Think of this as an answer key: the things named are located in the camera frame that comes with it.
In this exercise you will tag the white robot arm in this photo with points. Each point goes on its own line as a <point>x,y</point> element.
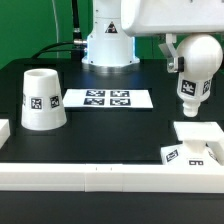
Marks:
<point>117,23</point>

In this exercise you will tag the white front rail fence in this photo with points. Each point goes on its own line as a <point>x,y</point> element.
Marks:
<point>110,178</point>

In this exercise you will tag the white lamp bulb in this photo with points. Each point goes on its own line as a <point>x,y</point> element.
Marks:
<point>203,56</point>

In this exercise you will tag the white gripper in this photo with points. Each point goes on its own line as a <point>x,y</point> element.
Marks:
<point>170,17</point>

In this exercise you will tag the white left rail block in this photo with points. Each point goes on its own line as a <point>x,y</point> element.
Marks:
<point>4,131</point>

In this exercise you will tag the white lamp shade cone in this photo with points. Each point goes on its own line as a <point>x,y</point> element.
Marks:
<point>42,107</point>

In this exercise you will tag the white marker tag plate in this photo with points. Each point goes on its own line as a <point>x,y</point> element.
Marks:
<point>107,98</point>

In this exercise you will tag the white lamp base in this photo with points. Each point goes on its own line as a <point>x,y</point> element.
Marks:
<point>197,145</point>

